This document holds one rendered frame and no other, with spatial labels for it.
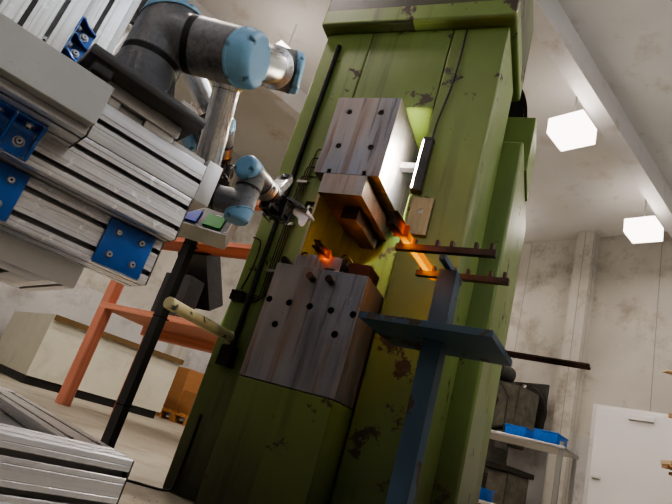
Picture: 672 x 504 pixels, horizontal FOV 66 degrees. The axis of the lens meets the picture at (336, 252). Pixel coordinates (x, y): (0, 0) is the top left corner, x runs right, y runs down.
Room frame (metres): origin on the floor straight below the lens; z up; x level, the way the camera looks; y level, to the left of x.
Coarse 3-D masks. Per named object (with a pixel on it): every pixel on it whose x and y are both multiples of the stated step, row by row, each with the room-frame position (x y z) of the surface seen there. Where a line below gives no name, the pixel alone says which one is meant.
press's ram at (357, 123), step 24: (336, 120) 1.99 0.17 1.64; (360, 120) 1.94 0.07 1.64; (384, 120) 1.89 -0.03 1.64; (408, 120) 2.00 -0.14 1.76; (336, 144) 1.97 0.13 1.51; (360, 144) 1.92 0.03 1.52; (384, 144) 1.88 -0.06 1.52; (408, 144) 2.07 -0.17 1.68; (336, 168) 1.95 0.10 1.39; (360, 168) 1.91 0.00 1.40; (384, 168) 1.89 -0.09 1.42; (408, 168) 2.03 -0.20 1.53; (384, 192) 1.99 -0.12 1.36; (408, 192) 2.23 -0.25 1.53
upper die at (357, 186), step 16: (336, 176) 1.95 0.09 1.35; (352, 176) 1.92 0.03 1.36; (320, 192) 1.97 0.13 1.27; (336, 192) 1.94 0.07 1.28; (352, 192) 1.91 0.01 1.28; (368, 192) 1.94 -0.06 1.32; (336, 208) 2.08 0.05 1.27; (368, 208) 1.98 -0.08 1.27; (384, 224) 2.19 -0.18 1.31; (384, 240) 2.27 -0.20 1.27
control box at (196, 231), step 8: (208, 208) 2.01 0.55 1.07; (200, 216) 1.97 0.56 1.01; (184, 224) 1.95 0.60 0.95; (192, 224) 1.95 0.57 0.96; (200, 224) 1.95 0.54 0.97; (224, 224) 1.97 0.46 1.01; (232, 224) 1.98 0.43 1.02; (184, 232) 1.99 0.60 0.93; (192, 232) 1.98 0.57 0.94; (200, 232) 1.96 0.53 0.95; (208, 232) 1.95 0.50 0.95; (216, 232) 1.94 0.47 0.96; (224, 232) 1.95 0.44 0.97; (232, 232) 2.03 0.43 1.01; (200, 240) 2.00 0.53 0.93; (208, 240) 1.99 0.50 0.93; (216, 240) 1.98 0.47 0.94; (224, 240) 1.97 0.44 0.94; (224, 248) 2.00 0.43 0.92
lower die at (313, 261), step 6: (300, 258) 1.97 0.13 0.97; (306, 258) 1.95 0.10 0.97; (312, 258) 1.94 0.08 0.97; (318, 258) 1.93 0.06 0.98; (324, 258) 1.92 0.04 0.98; (330, 258) 1.91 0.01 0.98; (336, 258) 1.90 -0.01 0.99; (342, 258) 1.89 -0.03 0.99; (294, 264) 1.97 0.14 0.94; (300, 264) 1.96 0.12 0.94; (306, 264) 1.95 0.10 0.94; (312, 264) 1.94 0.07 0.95; (318, 264) 1.93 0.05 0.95; (324, 264) 1.92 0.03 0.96; (330, 264) 1.91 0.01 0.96; (336, 264) 1.90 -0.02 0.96; (342, 264) 1.90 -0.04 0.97
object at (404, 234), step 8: (392, 216) 1.39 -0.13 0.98; (400, 216) 1.40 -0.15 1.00; (392, 224) 1.39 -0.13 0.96; (400, 224) 1.43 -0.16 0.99; (400, 232) 1.42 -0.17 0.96; (408, 232) 1.45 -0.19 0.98; (408, 240) 1.49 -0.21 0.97; (416, 256) 1.60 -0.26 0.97; (424, 256) 1.62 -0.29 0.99; (424, 264) 1.65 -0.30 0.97
